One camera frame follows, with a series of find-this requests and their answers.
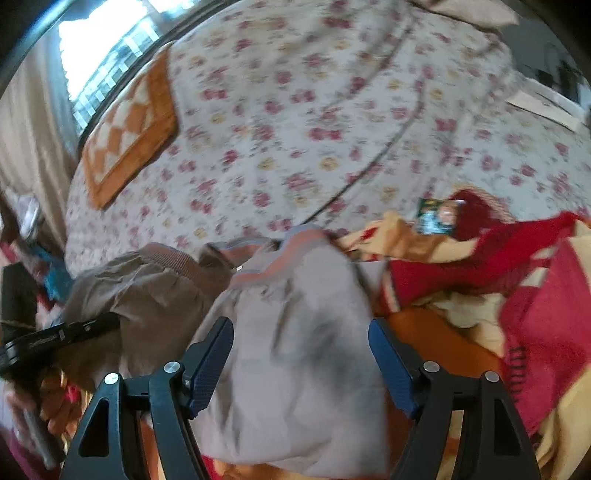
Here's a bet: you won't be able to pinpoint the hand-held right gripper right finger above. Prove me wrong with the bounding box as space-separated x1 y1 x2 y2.
368 318 542 480

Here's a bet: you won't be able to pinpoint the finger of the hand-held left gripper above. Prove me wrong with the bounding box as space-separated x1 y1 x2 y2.
46 312 122 348

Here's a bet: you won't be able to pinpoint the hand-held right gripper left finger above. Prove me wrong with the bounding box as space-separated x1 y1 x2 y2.
59 316 235 480

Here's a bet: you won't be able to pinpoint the large grey garment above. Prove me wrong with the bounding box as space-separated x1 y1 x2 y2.
60 224 389 478

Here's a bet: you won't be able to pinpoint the person's left hand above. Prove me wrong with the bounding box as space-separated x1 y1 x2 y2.
7 374 73 439

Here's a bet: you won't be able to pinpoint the teal cloth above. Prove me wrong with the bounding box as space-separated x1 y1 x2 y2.
30 242 74 298

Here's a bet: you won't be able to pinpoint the orange red yellow printed blanket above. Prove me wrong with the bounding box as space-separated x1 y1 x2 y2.
139 210 591 480

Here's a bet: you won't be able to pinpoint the small printed packet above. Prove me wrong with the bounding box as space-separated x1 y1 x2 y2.
417 198 466 236

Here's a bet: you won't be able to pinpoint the dark red knitted cloth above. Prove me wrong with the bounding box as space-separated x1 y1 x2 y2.
450 186 515 241

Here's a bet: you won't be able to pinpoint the beige curtain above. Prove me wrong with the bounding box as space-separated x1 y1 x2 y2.
0 28 80 199

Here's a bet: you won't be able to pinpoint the orange checkered cushion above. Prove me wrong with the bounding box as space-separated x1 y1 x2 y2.
81 46 180 210

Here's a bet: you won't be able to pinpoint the floral bed sheet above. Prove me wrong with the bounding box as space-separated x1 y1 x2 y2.
65 0 591 266

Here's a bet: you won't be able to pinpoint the window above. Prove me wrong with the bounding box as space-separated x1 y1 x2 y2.
58 0 174 134

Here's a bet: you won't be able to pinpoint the white papers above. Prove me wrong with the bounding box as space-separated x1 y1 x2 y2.
505 87 586 134

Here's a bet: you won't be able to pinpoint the dark furniture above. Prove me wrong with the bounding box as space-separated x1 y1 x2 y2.
502 17 591 118

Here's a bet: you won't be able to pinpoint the beige pillow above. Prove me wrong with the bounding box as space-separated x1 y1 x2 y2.
410 0 521 27

